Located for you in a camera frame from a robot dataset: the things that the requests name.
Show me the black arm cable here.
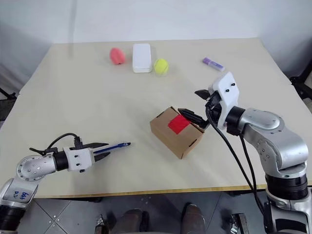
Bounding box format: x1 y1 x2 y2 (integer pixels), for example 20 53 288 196
29 133 83 157
206 107 270 220

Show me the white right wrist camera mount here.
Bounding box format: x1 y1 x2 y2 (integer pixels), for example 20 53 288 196
208 71 241 130

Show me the dark rounded shape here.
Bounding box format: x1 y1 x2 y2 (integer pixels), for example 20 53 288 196
116 209 150 234
181 203 213 234

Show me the metal caster bracket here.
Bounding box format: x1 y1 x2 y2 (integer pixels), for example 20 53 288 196
96 214 108 234
228 213 250 234

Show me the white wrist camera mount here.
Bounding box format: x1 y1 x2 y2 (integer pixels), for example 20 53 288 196
62 147 95 174
208 71 241 130

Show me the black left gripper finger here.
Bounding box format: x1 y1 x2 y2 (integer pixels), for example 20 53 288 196
94 152 112 162
81 142 110 150

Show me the red block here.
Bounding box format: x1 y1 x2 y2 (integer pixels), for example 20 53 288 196
168 115 191 135

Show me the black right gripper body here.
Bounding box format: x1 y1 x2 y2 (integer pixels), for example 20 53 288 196
204 90 224 124

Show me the purple highlighter pen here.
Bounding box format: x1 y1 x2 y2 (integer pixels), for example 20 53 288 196
202 57 225 72

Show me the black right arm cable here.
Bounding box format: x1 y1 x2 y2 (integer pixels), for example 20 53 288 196
206 107 270 220

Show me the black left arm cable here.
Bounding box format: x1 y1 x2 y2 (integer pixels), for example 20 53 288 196
29 133 83 157

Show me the white rectangular box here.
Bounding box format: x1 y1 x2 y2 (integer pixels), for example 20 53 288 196
132 43 153 74

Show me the pink rounded toy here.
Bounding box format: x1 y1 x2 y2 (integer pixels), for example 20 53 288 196
109 47 127 66

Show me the yellow tennis ball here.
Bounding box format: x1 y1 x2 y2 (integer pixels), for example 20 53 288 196
153 58 170 75

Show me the brown cardboard box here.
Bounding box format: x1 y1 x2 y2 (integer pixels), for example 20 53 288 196
149 105 206 160

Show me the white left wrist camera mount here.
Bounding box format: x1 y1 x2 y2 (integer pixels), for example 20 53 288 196
62 147 95 174

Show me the black metal stand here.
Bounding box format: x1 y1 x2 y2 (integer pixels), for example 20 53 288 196
0 85 18 101
289 57 312 109

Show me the blue pen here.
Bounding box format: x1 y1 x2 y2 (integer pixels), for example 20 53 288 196
94 142 132 155

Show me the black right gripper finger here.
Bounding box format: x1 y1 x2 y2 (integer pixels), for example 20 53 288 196
194 89 211 100
177 107 210 130

